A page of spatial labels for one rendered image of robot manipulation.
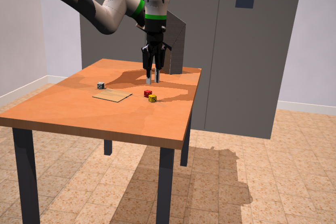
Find white die with black pips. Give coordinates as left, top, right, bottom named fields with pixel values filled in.
left=97, top=82, right=105, bottom=89

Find dark red die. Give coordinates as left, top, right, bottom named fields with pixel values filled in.
left=144, top=90, right=152, bottom=98

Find yellow die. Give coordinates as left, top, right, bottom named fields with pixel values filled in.
left=148, top=94, right=157, bottom=103

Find tan flat mat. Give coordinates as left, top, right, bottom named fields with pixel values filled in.
left=92, top=89, right=132, bottom=103

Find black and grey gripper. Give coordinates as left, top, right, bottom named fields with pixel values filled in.
left=141, top=32, right=167, bottom=85

